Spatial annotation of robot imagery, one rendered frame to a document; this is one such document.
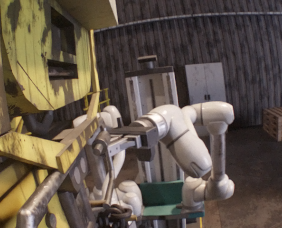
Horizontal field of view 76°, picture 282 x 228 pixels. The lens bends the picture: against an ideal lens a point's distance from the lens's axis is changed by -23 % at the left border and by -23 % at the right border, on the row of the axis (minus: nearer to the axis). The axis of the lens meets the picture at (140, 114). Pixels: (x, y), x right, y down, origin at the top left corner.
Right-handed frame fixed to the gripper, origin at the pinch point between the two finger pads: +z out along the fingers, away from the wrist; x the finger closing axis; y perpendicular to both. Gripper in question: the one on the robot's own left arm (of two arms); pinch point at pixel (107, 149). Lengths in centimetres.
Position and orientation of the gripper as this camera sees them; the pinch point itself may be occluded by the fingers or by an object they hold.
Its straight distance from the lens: 56.1
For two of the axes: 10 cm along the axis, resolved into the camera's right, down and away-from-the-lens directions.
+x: 8.2, -0.2, -5.7
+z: -5.5, 2.1, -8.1
